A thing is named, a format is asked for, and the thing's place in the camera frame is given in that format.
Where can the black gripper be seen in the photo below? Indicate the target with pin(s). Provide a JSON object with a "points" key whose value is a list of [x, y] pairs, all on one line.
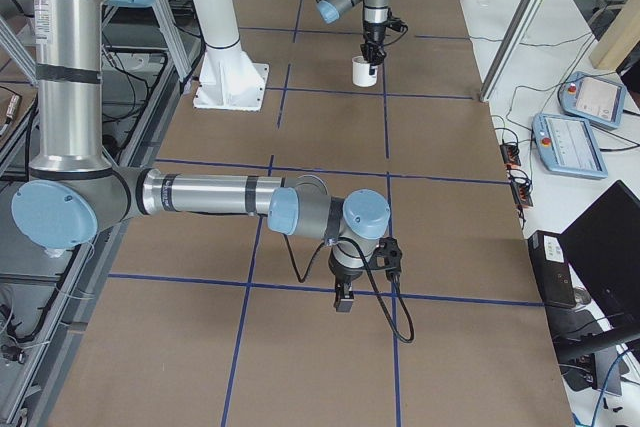
{"points": [[344, 278], [373, 33]]}

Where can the white smiley face mug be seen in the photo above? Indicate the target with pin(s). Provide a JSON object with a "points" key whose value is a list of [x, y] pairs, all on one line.
{"points": [[360, 76]]}

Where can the upper orange black usb hub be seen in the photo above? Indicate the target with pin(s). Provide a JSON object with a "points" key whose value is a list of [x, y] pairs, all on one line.
{"points": [[510, 154]]}

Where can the orange black usb hub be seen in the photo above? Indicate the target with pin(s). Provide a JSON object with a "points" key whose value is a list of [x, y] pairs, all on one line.
{"points": [[510, 154], [521, 195]]}

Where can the lower orange black usb hub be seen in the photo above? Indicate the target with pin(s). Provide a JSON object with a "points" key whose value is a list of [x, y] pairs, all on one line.
{"points": [[521, 195]]}

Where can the black box with label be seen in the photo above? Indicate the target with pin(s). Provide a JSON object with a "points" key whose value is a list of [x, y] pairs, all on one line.
{"points": [[551, 270]]}

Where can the near blue teach pendant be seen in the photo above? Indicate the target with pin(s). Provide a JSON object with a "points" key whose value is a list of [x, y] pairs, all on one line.
{"points": [[567, 146]]}

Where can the blue teach pendant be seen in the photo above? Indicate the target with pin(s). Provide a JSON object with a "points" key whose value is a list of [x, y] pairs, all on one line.
{"points": [[592, 97], [567, 146]]}

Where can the far blue teach pendant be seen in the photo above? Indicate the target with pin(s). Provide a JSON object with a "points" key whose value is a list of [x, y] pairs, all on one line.
{"points": [[592, 97]]}

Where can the black laptop computer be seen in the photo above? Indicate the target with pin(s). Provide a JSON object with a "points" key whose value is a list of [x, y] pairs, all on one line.
{"points": [[602, 247]]}

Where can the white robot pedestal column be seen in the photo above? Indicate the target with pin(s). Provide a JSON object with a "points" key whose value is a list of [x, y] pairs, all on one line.
{"points": [[229, 79]]}

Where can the aluminium frame post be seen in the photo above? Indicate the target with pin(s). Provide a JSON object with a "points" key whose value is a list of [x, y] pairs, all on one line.
{"points": [[521, 20]]}

